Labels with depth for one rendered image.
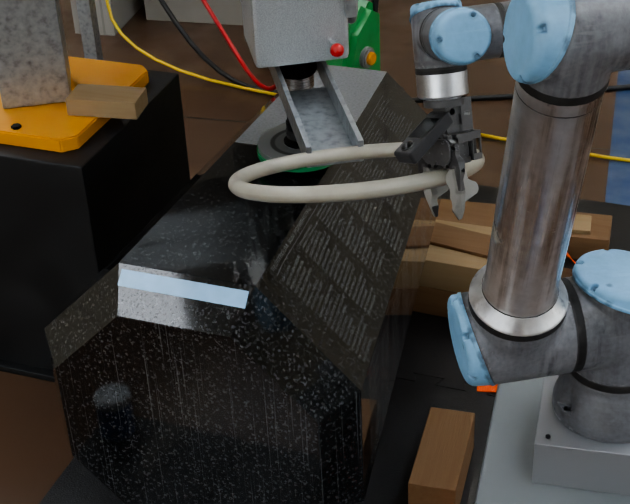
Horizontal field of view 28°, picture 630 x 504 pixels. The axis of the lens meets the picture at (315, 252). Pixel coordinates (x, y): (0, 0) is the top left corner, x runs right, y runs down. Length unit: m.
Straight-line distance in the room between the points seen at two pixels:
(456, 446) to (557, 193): 1.66
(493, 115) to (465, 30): 3.06
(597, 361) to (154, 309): 1.10
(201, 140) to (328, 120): 2.24
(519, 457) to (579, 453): 0.14
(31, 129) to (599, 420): 1.93
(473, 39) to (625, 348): 0.54
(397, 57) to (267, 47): 2.77
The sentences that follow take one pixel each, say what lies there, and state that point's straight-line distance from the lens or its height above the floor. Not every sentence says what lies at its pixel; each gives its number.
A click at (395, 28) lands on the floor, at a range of 5.91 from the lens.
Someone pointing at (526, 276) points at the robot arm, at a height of 1.30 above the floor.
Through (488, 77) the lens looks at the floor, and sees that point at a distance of 5.42.
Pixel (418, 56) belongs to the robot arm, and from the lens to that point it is 2.19.
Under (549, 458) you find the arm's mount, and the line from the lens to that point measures 2.09.
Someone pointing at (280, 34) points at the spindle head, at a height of 1.18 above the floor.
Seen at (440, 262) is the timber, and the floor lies 0.22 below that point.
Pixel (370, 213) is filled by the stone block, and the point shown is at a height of 0.69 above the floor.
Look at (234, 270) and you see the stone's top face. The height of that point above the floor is 0.80.
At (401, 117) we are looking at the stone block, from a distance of 3.48.
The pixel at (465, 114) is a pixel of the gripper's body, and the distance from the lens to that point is 2.24.
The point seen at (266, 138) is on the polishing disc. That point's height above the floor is 0.85.
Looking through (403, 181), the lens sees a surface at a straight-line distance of 2.18.
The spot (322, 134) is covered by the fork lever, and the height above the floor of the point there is 1.04.
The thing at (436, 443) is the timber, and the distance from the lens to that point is 3.26.
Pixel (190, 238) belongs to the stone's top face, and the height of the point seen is 0.80.
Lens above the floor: 2.31
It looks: 33 degrees down
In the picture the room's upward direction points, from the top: 3 degrees counter-clockwise
